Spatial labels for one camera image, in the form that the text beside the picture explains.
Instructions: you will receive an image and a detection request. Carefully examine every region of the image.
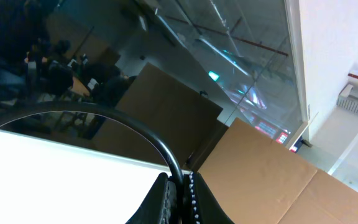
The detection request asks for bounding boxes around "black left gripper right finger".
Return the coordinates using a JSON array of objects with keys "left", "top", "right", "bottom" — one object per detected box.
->
[{"left": 181, "top": 172, "right": 234, "bottom": 224}]

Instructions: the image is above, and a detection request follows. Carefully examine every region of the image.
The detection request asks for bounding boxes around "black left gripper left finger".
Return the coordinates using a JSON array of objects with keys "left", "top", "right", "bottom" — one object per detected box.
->
[{"left": 126, "top": 173, "right": 178, "bottom": 224}]

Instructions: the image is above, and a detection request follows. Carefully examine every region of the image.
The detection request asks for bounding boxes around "black usb cable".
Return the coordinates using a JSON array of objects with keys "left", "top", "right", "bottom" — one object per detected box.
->
[{"left": 0, "top": 101, "right": 185, "bottom": 200}]

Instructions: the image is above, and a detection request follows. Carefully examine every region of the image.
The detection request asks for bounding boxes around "brown cardboard box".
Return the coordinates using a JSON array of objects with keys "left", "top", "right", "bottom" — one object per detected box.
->
[{"left": 91, "top": 62, "right": 358, "bottom": 224}]

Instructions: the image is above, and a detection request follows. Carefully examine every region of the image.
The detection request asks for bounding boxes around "glass partition wall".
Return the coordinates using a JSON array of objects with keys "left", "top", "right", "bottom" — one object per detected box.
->
[{"left": 119, "top": 0, "right": 306, "bottom": 152}]

